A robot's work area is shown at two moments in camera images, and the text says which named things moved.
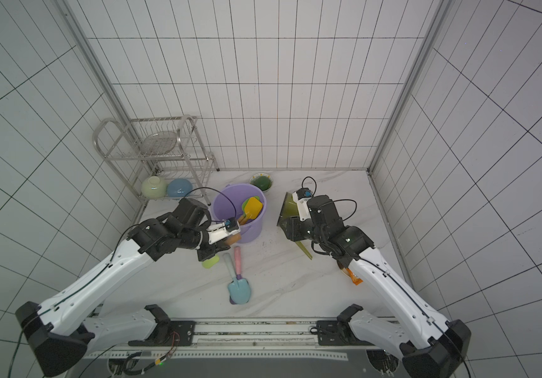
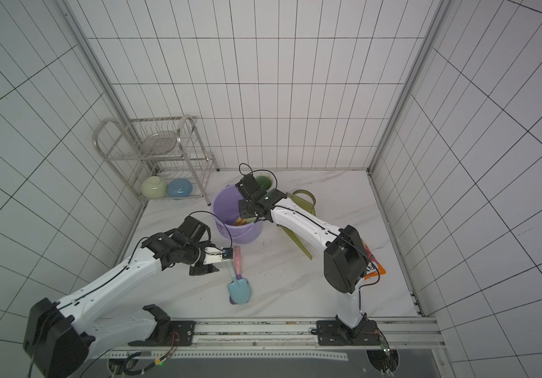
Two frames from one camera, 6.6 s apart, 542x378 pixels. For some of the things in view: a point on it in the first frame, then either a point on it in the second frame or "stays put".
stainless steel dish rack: (162, 157) stays put
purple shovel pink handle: (238, 261) stays put
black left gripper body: (206, 250) -> (198, 268)
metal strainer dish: (158, 143) stays put
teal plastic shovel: (239, 290) stays put
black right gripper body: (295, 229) -> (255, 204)
